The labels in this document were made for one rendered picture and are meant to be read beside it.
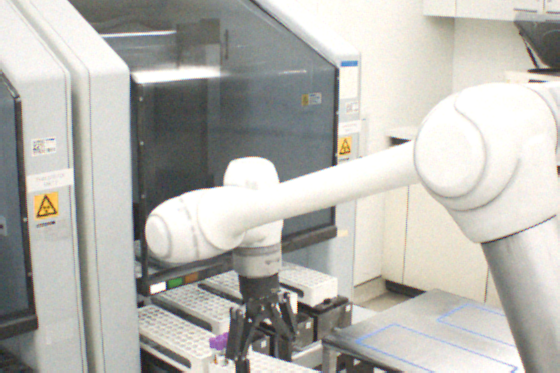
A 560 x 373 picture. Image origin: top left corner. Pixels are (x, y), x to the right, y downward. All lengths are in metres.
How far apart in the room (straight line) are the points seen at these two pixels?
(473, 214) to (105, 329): 0.92
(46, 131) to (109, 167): 0.16
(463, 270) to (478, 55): 1.26
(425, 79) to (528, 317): 3.44
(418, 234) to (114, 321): 2.64
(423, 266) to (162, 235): 2.94
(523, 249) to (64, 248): 0.90
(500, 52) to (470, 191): 3.54
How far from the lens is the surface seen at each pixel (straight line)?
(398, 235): 4.11
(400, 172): 1.16
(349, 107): 1.99
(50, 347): 1.54
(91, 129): 1.47
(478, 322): 1.89
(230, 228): 1.21
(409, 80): 4.16
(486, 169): 0.84
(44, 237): 1.46
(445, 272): 3.99
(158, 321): 1.74
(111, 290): 1.58
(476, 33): 4.44
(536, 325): 0.92
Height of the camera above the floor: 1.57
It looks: 12 degrees down
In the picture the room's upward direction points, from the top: 1 degrees clockwise
